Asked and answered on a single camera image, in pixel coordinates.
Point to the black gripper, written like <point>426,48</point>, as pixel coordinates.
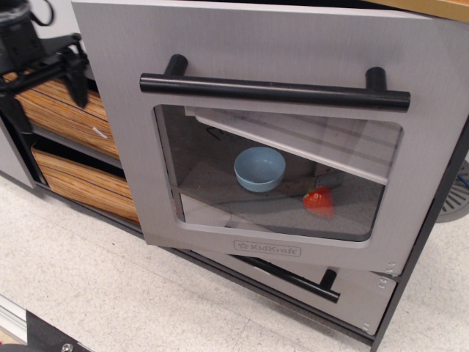
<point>37,61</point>

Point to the black oven door handle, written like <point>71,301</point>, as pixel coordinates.
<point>375,95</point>

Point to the grey toy oven door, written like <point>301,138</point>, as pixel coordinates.
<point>386,169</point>

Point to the upper wood pattern bin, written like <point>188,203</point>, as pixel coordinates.
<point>49,106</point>

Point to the wood pattern bin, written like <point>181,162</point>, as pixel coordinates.
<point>85,179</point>
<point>49,106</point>

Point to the lower wood pattern bin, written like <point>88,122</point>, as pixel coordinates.
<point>85,179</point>

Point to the blue bowl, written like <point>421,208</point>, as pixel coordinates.
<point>259,169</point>

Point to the toy kitchen cabinet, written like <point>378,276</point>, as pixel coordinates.
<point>17,161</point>

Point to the red toy strawberry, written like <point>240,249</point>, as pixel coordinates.
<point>319,202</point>

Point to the grey lower drawer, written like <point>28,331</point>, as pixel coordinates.
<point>358,298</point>

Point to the grey round base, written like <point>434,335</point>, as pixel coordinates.
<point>456,204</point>

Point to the aluminium rail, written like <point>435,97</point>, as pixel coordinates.
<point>13,323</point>

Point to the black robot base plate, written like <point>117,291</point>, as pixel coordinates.
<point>42,336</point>

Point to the black drawer handle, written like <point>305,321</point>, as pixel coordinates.
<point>322,289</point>

